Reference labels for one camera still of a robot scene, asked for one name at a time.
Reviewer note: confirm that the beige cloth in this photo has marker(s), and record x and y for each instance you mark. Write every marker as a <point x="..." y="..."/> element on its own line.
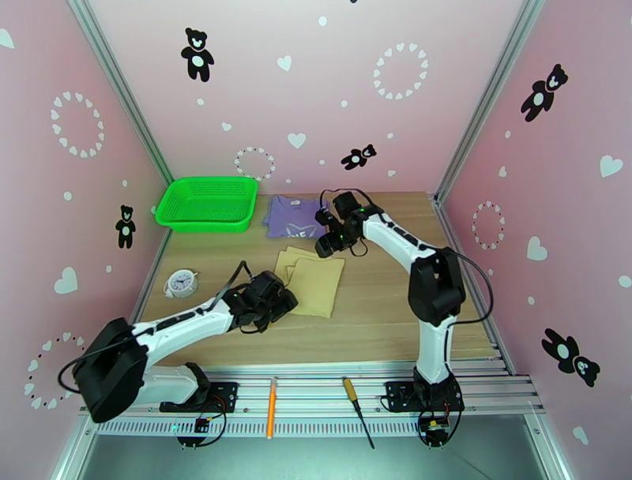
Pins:
<point x="316" y="286"/>

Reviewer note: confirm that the purple t-shirt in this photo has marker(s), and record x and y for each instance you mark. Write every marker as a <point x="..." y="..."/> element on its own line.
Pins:
<point x="291" y="217"/>

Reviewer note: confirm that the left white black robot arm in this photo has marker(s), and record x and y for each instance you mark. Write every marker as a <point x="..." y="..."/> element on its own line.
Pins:
<point x="168" y="328"/>

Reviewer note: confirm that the white alarm clock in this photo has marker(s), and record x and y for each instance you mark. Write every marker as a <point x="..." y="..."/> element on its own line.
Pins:
<point x="181" y="282"/>

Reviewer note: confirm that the orange pen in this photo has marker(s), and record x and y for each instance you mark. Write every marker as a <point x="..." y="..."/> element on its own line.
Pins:
<point x="271" y="409"/>

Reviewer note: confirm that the green plastic basket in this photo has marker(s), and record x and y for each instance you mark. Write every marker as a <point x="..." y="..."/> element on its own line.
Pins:
<point x="197" y="202"/>

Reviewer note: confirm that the small black circuit board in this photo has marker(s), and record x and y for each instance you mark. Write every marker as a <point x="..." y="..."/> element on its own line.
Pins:
<point x="434" y="427"/>
<point x="202" y="424"/>

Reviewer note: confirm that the aluminium rail platform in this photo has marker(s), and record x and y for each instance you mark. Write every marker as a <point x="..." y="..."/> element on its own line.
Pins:
<point x="306" y="394"/>

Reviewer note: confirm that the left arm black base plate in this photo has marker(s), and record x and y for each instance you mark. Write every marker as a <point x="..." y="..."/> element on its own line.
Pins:
<point x="224" y="394"/>

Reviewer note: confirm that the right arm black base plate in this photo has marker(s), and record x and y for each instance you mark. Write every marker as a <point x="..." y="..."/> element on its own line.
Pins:
<point x="395" y="394"/>

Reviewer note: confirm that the aluminium frame post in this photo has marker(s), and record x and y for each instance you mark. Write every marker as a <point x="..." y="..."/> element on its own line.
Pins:
<point x="489" y="98"/>
<point x="123" y="96"/>

